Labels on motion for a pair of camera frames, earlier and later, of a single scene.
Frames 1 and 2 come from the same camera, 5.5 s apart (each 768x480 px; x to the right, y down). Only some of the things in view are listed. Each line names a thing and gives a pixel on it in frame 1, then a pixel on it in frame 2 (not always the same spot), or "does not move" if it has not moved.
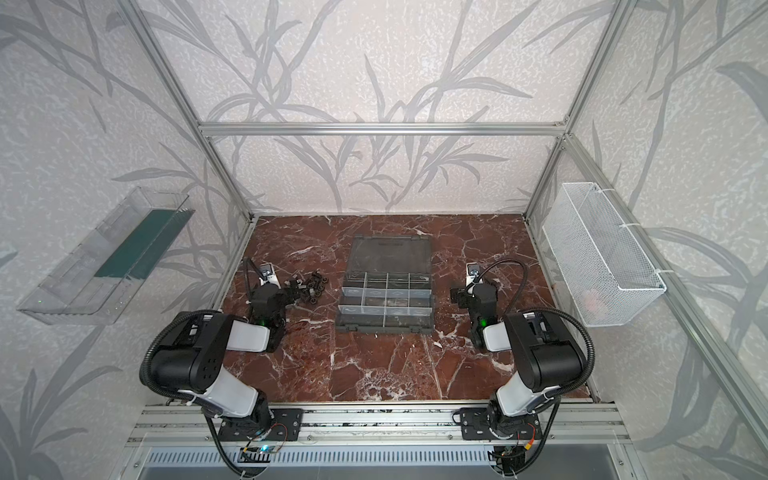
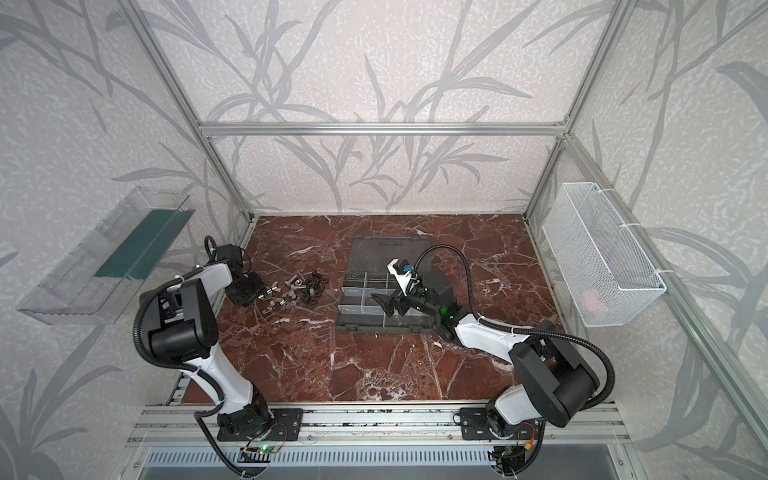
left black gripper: x=285 y=291 -> x=249 y=287
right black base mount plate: x=481 y=423 does not move
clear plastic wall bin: x=94 y=282 does not move
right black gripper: x=466 y=295 -> x=405 y=302
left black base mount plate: x=282 y=425 does not move
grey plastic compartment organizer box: x=387 y=287 does not move
